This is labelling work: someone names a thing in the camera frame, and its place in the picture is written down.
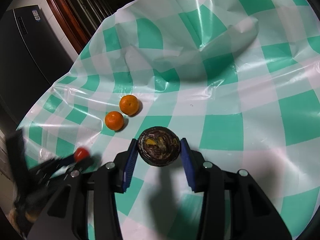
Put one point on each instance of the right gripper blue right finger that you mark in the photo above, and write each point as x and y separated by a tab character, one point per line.
192	162

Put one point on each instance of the green white checkered tablecloth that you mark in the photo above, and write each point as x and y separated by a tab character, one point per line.
239	79

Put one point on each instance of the brown wooden door frame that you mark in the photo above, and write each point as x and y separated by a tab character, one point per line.
79	19

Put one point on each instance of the orange mandarin top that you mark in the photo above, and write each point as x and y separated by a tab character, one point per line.
129	105

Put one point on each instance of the small red tomato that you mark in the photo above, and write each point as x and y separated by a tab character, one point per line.
80	154

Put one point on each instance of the small orange mandarin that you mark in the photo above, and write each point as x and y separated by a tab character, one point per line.
114	120

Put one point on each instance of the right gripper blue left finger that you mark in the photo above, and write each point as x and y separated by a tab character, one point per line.
125	164

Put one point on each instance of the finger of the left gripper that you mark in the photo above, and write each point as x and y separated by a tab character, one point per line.
86	165
54	164

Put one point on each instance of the black refrigerator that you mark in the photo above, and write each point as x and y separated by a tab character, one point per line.
32	59

